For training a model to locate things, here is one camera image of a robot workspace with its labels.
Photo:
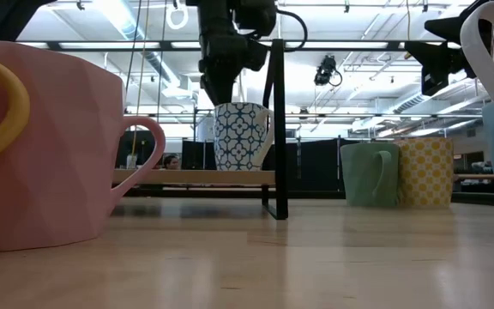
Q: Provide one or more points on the white mug blue lattice pattern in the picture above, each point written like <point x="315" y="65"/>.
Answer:
<point x="238" y="137"/>

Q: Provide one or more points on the green faceted mug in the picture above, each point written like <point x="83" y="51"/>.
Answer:
<point x="358" y="180"/>

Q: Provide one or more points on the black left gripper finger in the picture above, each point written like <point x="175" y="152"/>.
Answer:
<point x="220" y="88"/>

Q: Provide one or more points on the pink faceted mug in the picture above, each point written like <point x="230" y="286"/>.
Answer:
<point x="67" y="150"/>

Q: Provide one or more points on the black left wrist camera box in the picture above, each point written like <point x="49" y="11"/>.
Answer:
<point x="255" y="17"/>

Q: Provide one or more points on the person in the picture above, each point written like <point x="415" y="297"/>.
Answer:
<point x="171" y="161"/>

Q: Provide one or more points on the white mug red floral pattern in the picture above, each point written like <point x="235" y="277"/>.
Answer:
<point x="472" y="56"/>

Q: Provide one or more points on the black hanging camera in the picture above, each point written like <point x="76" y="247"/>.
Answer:
<point x="326" y="70"/>

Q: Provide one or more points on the black table edge rail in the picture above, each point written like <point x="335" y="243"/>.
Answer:
<point x="315" y="194"/>

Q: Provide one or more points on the black metal rack wooden shelf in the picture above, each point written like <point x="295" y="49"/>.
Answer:
<point x="280" y="129"/>

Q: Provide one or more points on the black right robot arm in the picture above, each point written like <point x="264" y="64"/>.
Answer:
<point x="448" y="26"/>

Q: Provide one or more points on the black overhead frame beam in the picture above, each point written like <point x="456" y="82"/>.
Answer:
<point x="101" y="45"/>

